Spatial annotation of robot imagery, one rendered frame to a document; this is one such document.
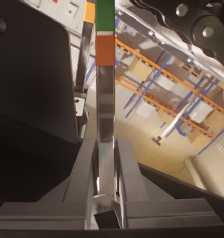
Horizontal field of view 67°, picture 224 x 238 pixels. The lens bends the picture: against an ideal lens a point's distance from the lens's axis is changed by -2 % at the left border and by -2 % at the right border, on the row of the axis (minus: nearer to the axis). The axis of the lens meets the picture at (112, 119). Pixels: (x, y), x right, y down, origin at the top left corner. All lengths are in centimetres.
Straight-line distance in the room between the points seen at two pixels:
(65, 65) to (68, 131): 8
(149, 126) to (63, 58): 1122
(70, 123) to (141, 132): 1130
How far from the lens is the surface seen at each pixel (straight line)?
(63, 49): 18
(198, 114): 1012
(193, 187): 34
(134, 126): 1116
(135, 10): 110
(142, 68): 820
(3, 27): 22
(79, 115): 27
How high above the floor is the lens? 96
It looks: 26 degrees up
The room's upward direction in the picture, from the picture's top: 146 degrees counter-clockwise
